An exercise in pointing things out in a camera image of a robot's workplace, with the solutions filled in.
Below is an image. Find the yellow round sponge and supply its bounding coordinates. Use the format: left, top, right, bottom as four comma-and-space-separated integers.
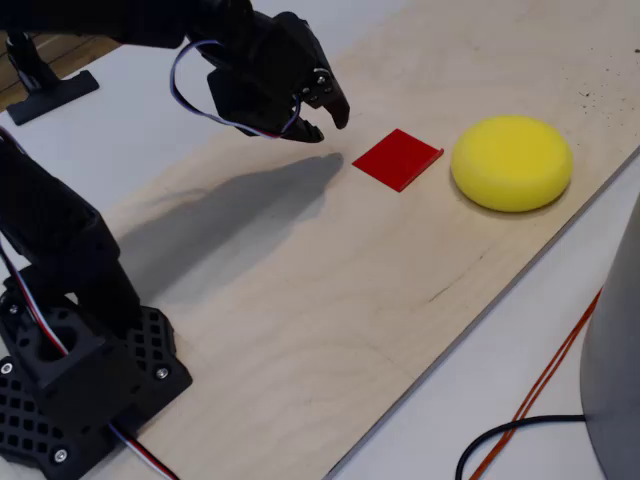
449, 114, 575, 213

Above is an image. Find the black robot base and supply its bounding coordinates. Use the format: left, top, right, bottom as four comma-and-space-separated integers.
0, 279, 194, 480

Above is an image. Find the red square plate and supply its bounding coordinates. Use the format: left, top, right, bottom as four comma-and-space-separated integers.
351, 128, 445, 193

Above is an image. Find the light plywood board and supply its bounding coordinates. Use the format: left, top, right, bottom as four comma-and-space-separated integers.
79, 0, 640, 480

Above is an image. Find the black stand foot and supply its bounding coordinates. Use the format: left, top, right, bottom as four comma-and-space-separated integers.
4, 30, 100, 126

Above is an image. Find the red white black servo cable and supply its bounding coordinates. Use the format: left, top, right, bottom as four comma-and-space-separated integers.
169, 39, 302, 140
107, 422, 180, 480
0, 239, 70, 357

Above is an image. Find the thin orange wire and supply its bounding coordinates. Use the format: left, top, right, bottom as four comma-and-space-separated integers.
477, 299, 601, 476
467, 287, 604, 480

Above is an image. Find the thin black cable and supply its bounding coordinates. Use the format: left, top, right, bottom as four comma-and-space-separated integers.
455, 414, 587, 480

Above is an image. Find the large white ring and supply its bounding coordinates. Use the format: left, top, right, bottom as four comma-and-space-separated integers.
579, 189, 640, 480

